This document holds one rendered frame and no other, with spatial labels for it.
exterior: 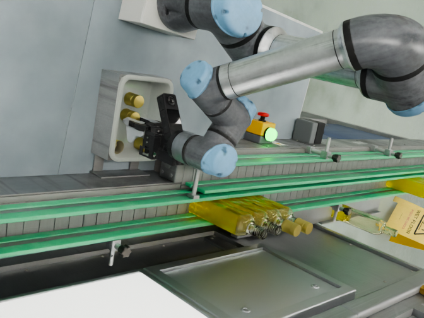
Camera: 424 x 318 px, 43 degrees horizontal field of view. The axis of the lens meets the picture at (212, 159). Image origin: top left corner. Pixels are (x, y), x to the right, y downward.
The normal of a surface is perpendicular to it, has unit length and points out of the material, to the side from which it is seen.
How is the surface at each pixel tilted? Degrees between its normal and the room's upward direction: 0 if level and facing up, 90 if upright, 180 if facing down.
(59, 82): 0
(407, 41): 40
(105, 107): 90
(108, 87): 90
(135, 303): 90
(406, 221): 77
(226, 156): 0
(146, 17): 2
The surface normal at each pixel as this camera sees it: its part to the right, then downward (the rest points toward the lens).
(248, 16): 0.61, 0.22
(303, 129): -0.70, 0.03
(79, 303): 0.18, -0.96
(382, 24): -0.14, -0.41
